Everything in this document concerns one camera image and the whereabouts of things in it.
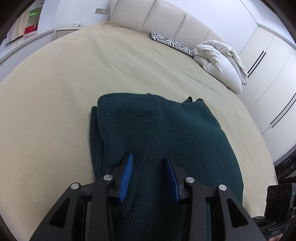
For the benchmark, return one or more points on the white folded duvet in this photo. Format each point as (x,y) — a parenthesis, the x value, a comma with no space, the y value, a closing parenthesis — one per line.
(223,63)

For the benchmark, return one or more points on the white window sill bench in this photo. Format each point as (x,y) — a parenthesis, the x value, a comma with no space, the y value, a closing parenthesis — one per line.
(28,47)

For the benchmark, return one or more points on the zebra print pillow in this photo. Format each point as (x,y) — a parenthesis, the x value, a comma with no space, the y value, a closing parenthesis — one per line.
(160,38)

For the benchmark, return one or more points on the white wardrobe with black handles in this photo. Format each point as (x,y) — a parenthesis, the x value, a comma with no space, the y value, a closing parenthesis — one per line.
(270,93)

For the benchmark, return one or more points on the dark green knit sweater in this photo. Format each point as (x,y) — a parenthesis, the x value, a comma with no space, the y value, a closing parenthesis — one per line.
(151,127)

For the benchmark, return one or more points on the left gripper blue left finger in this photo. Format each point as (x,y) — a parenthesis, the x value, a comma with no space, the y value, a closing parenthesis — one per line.
(83,211)

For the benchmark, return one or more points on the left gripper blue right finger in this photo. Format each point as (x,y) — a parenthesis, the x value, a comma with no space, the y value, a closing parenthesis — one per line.
(229,220)

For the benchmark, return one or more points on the red storage box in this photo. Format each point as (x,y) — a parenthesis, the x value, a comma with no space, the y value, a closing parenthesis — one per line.
(31,28)

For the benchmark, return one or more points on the white bedside table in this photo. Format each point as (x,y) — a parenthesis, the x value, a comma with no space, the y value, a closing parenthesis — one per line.
(65,31)

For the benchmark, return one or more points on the beige bed with sheet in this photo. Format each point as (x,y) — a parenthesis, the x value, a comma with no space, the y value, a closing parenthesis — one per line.
(45,116)

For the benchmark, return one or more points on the white wall shelf unit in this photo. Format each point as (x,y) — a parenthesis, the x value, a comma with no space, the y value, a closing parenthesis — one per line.
(35,6)

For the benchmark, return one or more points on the cream padded headboard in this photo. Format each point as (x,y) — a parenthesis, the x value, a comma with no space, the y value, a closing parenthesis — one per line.
(162,17)

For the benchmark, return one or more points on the grey wall switch panel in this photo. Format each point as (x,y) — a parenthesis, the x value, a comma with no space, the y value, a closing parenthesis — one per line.
(101,11)

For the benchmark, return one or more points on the beige curtain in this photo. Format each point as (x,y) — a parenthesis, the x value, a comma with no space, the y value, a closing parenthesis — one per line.
(17,28)

